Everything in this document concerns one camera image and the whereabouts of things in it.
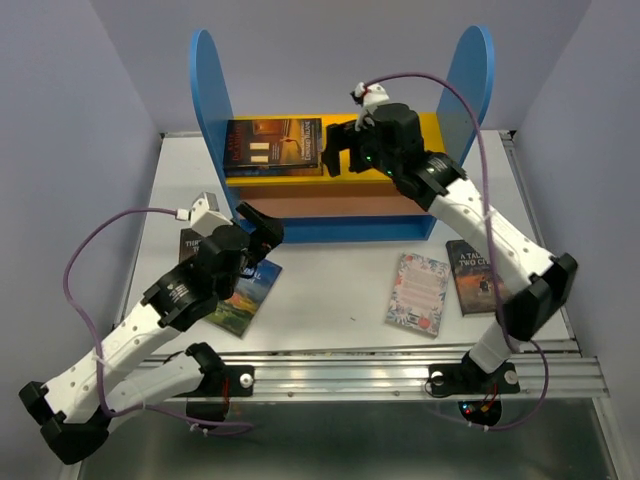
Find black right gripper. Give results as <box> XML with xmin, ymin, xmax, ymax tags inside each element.
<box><xmin>320</xmin><ymin>117</ymin><xmax>400</xmax><ymax>180</ymax></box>

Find Edward Tulane brown book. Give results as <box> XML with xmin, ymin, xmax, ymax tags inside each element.
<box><xmin>223</xmin><ymin>117</ymin><xmax>322</xmax><ymax>172</ymax></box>

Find Animal Farm book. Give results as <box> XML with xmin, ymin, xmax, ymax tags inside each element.
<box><xmin>204</xmin><ymin>259</ymin><xmax>282</xmax><ymax>338</ymax></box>

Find floral pink cover book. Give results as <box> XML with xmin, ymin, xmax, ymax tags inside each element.
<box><xmin>385</xmin><ymin>253</ymin><xmax>451</xmax><ymax>338</ymax></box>

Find Jane Eyre blue book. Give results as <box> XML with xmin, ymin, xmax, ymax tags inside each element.
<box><xmin>224</xmin><ymin>164</ymin><xmax>323</xmax><ymax>178</ymax></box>

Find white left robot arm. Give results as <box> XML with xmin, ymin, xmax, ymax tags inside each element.
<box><xmin>19</xmin><ymin>196</ymin><xmax>284</xmax><ymax>465</ymax></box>

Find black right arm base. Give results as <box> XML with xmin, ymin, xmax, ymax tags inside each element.
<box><xmin>424</xmin><ymin>361</ymin><xmax>521</xmax><ymax>429</ymax></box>

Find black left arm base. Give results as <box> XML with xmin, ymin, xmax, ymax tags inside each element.
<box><xmin>185</xmin><ymin>364</ymin><xmax>255</xmax><ymax>433</ymax></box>

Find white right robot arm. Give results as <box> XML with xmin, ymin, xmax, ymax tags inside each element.
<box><xmin>321</xmin><ymin>103</ymin><xmax>578</xmax><ymax>394</ymax></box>

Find blue yellow wooden bookshelf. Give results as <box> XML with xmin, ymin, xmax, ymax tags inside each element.
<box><xmin>189</xmin><ymin>25</ymin><xmax>495</xmax><ymax>243</ymax></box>

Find Three Days to See book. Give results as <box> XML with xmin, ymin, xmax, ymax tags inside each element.
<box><xmin>178</xmin><ymin>228</ymin><xmax>202</xmax><ymax>263</ymax></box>

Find Tale of Two Cities book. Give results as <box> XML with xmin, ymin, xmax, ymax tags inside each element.
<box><xmin>446</xmin><ymin>240</ymin><xmax>496</xmax><ymax>316</ymax></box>

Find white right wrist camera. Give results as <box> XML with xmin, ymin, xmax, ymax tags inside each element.
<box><xmin>350</xmin><ymin>82</ymin><xmax>390</xmax><ymax>122</ymax></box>

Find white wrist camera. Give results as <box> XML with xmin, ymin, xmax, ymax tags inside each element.
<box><xmin>350</xmin><ymin>82</ymin><xmax>390</xmax><ymax>122</ymax></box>
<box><xmin>174</xmin><ymin>192</ymin><xmax>232</xmax><ymax>237</ymax></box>

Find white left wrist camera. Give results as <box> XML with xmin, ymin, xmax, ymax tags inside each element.
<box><xmin>174</xmin><ymin>192</ymin><xmax>232</xmax><ymax>237</ymax></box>

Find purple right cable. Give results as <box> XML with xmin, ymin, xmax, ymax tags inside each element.
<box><xmin>367</xmin><ymin>73</ymin><xmax>551</xmax><ymax>434</ymax></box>

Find purple cable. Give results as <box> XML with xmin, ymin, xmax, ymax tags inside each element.
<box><xmin>63</xmin><ymin>207</ymin><xmax>254</xmax><ymax>437</ymax></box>
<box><xmin>367</xmin><ymin>73</ymin><xmax>551</xmax><ymax>434</ymax></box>

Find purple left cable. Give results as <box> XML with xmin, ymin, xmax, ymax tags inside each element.
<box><xmin>63</xmin><ymin>207</ymin><xmax>254</xmax><ymax>437</ymax></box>

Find aluminium mounting rail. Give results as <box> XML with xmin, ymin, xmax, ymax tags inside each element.
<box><xmin>222</xmin><ymin>342</ymin><xmax>609</xmax><ymax>403</ymax></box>

